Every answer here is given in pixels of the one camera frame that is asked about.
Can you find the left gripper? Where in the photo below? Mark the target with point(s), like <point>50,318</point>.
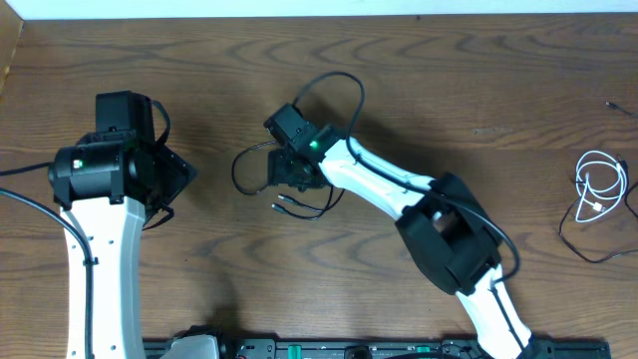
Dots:
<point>175,170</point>

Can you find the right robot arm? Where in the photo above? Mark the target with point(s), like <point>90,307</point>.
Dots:
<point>449,236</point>

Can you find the cardboard box edge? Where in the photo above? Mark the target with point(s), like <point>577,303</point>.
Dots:
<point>11,26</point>

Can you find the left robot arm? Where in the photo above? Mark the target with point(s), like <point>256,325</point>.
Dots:
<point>109,186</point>

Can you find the black mounting rail base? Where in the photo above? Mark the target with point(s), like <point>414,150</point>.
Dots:
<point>262,346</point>

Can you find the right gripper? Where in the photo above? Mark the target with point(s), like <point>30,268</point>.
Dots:
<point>287,171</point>

